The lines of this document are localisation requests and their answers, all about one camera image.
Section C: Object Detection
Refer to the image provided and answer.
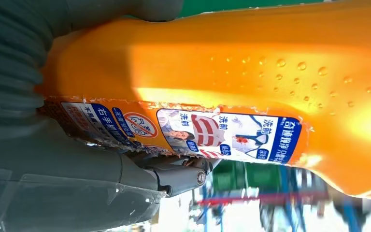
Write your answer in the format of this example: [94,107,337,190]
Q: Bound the blue metal rack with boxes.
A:
[192,166,365,232]

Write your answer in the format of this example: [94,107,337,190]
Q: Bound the green plastic crate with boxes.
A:
[212,160,284,193]

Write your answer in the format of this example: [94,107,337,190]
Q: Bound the clear plastic film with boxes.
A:
[0,166,167,232]

